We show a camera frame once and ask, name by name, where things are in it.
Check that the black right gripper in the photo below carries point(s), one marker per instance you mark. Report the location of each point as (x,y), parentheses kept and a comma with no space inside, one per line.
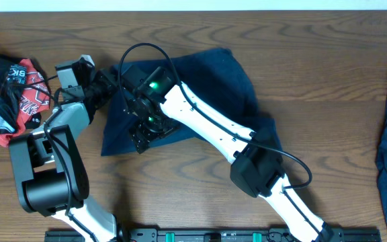
(142,135)

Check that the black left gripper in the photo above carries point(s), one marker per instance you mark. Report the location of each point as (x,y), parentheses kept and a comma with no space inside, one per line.
(103,78)

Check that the dark blue shorts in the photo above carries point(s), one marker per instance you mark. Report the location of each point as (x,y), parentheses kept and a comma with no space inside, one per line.
(213,75)

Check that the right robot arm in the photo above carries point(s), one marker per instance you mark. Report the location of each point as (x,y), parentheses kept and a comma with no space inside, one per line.
(161,103)

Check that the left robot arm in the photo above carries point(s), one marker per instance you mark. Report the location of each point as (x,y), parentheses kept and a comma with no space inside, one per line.
(50,177)

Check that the black red clothes pile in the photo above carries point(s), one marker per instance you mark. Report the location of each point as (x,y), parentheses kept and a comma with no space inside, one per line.
(24,94)

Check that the green rail clamp left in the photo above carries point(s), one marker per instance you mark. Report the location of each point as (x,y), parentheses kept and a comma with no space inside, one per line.
(170,237)

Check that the green rail clamp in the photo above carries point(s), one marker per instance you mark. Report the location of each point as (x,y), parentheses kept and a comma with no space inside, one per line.
(170,237)
(257,237)

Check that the black aluminium mounting rail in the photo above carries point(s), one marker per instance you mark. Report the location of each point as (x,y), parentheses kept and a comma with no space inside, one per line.
(277,235)

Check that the green rail clamp right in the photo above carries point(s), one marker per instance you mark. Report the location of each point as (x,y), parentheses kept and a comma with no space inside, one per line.
(257,237)

